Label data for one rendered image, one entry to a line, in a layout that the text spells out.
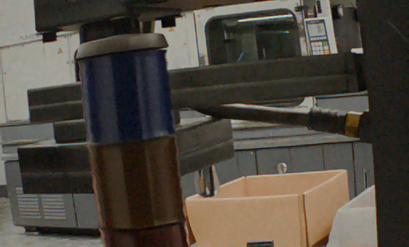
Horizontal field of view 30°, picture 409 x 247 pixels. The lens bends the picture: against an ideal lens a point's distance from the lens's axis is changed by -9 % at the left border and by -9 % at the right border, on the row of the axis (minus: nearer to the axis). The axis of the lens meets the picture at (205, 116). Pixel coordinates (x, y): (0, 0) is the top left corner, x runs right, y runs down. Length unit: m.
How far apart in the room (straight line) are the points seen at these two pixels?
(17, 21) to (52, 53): 2.85
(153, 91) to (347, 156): 4.94
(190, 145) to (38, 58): 5.82
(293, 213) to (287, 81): 2.38
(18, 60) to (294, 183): 3.59
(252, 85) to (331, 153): 4.75
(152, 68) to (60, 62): 5.97
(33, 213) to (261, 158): 2.11
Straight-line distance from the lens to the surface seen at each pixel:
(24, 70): 6.54
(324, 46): 5.11
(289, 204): 2.90
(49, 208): 6.50
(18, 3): 9.15
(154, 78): 0.32
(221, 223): 3.02
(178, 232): 0.33
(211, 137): 0.66
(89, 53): 0.32
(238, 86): 0.54
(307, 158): 5.35
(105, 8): 0.58
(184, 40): 5.68
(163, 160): 0.32
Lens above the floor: 1.18
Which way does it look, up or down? 3 degrees down
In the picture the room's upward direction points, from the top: 6 degrees counter-clockwise
